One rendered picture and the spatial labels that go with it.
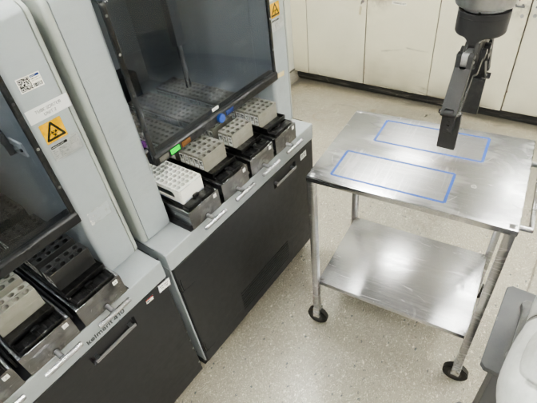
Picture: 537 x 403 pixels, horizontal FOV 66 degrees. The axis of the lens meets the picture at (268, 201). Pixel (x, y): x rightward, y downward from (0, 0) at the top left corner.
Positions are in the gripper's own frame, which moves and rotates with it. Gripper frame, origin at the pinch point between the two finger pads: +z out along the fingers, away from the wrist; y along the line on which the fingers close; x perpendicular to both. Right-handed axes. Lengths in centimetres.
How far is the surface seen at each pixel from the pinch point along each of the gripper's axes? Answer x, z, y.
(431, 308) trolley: 0, 92, 27
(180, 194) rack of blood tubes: 70, 35, -15
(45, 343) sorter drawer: 66, 41, -66
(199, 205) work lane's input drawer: 66, 39, -12
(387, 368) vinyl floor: 8, 120, 12
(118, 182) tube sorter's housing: 75, 22, -29
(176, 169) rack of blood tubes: 80, 34, -6
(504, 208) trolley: -10.8, 38.0, 27.4
